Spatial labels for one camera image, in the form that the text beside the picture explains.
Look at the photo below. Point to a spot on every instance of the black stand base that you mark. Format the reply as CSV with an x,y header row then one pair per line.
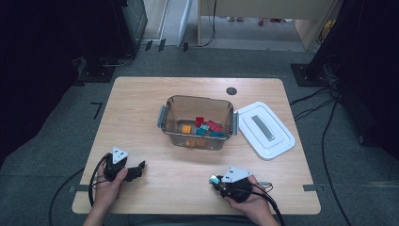
x,y
306,77
97,73

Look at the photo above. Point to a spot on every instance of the person's left hand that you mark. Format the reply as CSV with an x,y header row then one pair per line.
x,y
108,193

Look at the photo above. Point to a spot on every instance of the dark cabinet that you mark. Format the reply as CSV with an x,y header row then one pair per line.
x,y
135,22

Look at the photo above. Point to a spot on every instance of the light teal toy brick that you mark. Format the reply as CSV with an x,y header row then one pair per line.
x,y
214,179
204,127

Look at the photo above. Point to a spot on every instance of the red square toy brick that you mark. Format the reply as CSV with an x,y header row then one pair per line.
x,y
199,121

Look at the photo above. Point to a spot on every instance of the red long toy brick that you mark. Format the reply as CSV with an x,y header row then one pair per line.
x,y
215,126

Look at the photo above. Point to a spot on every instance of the person's right hand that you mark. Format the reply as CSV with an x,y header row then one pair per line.
x,y
255,207

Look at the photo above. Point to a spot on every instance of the light wooden desk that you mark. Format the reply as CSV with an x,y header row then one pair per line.
x,y
266,8

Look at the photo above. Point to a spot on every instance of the yellow object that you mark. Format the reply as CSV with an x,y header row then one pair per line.
x,y
327,29

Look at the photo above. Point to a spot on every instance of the white board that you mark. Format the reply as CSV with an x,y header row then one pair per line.
x,y
185,22

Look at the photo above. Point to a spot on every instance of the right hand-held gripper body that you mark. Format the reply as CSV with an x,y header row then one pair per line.
x,y
235,190

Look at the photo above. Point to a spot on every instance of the black curtain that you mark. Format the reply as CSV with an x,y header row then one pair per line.
x,y
37,62
370,62

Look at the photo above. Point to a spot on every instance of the grey tape strip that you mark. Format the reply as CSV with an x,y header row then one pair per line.
x,y
312,187
77,188

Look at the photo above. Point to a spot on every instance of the white plastic box lid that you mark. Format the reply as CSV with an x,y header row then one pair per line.
x,y
282,141

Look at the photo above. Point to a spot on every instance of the blue toy brick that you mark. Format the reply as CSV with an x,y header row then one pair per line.
x,y
214,134
222,135
199,132

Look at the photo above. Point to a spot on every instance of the round dark table grommet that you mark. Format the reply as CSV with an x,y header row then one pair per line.
x,y
231,91

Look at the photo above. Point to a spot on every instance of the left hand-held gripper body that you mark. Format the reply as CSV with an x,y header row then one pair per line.
x,y
114,166

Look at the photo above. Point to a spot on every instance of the clear plastic storage box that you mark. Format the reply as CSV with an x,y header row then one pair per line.
x,y
175,108

